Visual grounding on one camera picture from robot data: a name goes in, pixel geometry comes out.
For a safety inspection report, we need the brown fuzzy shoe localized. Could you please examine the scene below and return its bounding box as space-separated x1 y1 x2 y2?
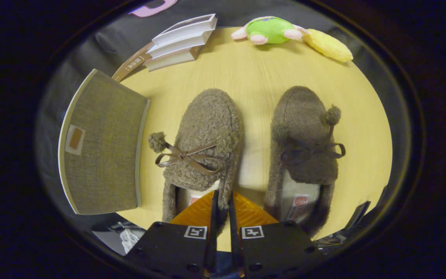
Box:
148 88 244 226
264 86 346 238

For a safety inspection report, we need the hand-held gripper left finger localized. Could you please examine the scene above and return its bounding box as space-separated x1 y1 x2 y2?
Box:
124 189 220 279

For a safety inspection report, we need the yellow plush toy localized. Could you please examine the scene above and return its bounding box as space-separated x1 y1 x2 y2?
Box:
304 28 354 63

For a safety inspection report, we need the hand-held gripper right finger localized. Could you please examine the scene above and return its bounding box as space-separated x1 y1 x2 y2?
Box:
228 190 325 279

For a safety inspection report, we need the grey-brown fabric storage box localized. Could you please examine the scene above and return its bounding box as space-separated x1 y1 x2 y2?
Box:
58 69 151 215

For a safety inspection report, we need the green plush toy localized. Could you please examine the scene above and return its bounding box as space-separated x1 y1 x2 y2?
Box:
231 16 305 45

